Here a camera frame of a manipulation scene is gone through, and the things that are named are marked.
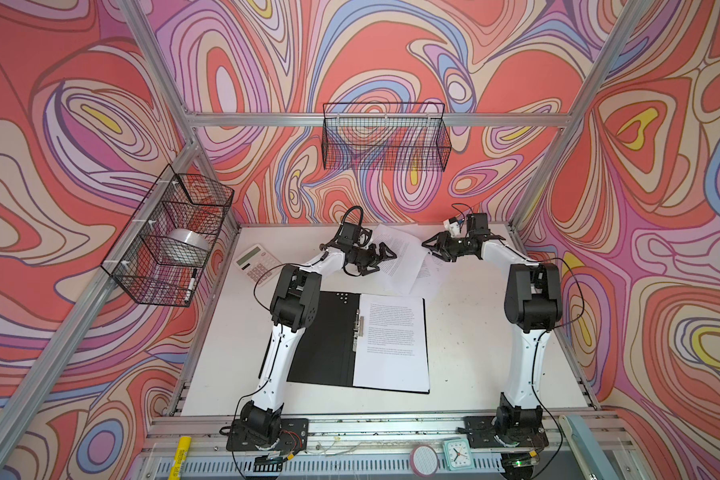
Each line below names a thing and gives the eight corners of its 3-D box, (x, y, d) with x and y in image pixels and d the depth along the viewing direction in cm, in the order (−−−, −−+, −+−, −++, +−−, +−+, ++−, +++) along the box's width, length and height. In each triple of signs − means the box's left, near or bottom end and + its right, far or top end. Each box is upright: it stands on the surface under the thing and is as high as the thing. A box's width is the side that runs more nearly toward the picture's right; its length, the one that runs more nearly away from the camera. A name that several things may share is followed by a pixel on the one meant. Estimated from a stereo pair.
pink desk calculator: (235, 270, 110) (230, 262, 106) (259, 250, 116) (255, 242, 112) (259, 287, 105) (255, 279, 101) (282, 265, 111) (279, 257, 107)
